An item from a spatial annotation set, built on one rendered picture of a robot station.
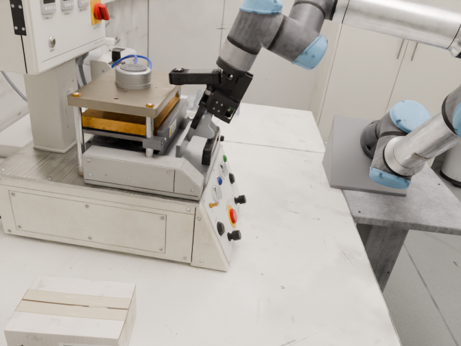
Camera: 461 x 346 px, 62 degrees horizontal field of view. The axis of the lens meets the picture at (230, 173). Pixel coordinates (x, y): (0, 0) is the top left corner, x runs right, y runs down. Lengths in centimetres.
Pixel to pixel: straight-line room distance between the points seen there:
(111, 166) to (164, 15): 260
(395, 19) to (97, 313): 79
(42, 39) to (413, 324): 187
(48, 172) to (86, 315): 35
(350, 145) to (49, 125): 94
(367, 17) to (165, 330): 74
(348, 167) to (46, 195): 93
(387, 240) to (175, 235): 94
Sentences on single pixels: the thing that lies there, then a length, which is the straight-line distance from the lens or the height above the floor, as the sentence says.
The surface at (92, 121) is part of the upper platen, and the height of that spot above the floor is 105.
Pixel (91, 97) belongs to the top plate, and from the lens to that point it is 83.
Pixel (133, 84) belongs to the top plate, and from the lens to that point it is 88.
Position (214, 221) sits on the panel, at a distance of 88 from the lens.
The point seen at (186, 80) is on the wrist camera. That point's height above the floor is 114.
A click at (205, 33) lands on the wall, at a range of 331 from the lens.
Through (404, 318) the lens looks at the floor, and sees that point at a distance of 210.
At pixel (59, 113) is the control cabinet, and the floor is 103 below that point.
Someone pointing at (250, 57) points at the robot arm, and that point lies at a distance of 82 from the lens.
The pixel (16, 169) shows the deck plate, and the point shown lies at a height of 93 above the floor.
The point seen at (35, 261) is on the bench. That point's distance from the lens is 98.
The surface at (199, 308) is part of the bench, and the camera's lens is 84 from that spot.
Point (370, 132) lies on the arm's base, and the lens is 137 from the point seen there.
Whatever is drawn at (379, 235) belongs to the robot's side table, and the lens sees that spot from 156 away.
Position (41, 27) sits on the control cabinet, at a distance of 83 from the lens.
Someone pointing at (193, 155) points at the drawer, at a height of 97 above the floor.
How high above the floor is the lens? 138
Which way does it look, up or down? 29 degrees down
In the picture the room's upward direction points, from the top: 7 degrees clockwise
